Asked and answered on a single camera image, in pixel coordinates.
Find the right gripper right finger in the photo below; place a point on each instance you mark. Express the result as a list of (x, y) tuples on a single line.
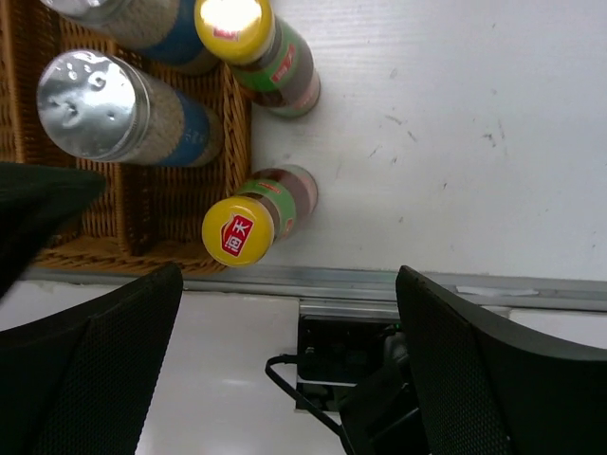
[(488, 385)]

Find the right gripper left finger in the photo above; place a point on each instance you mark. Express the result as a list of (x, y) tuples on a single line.
[(81, 381)]

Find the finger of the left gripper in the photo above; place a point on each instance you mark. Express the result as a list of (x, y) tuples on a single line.
[(36, 202)]

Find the silver-cap pepper shaker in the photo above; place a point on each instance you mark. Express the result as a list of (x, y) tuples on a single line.
[(101, 108), (159, 30)]

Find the yellow-cap chili bottle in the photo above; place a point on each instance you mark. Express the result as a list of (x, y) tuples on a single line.
[(270, 60), (239, 230)]

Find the brown wicker divided basket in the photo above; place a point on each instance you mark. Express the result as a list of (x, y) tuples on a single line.
[(147, 216)]

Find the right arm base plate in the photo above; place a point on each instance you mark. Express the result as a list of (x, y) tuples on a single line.
[(353, 375)]

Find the aluminium frame rail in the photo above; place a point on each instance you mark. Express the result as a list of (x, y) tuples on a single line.
[(374, 290)]

